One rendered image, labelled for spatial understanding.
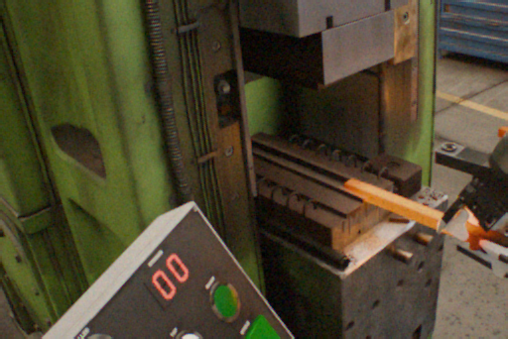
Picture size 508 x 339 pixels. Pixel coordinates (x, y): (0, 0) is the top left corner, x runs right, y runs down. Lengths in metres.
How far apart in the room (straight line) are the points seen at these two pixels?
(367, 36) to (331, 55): 0.10
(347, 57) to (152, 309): 0.54
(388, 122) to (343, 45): 0.46
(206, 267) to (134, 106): 0.28
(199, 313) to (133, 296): 0.11
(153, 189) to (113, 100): 0.17
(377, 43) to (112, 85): 0.48
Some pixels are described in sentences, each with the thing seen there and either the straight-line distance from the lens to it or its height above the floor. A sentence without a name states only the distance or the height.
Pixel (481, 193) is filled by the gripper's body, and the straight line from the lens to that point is 0.95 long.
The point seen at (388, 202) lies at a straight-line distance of 1.11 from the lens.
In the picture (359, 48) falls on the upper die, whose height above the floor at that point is 1.31.
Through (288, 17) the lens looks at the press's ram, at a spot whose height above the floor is 1.40.
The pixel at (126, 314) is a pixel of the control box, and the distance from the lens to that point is 0.66.
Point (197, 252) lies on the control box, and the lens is 0.76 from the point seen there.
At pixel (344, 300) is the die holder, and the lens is 1.12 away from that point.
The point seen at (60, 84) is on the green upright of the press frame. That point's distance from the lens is 1.23.
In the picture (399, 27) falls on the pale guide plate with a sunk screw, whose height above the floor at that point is 1.27.
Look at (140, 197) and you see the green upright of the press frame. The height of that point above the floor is 1.14.
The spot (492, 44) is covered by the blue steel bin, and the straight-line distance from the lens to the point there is 4.99.
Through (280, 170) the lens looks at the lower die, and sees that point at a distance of 1.27.
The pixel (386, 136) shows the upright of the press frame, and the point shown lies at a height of 1.00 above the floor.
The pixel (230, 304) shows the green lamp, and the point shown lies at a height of 1.08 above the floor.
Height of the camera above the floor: 1.60
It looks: 29 degrees down
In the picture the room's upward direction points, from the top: 4 degrees counter-clockwise
